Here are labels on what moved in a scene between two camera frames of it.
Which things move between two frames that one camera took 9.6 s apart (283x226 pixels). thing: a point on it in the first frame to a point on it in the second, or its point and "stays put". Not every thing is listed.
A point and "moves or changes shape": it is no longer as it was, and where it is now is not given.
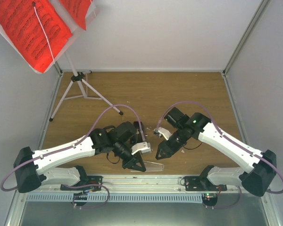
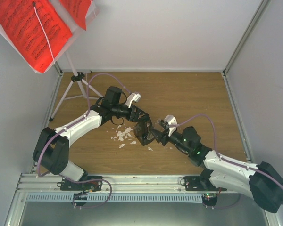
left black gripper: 131,163 to 133,117
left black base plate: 97,180 stays put
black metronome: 139,136 moves or changes shape
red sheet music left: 36,27 stays put
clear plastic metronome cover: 149,166 moves or changes shape
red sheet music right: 78,9 stays put
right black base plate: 195,183 stays put
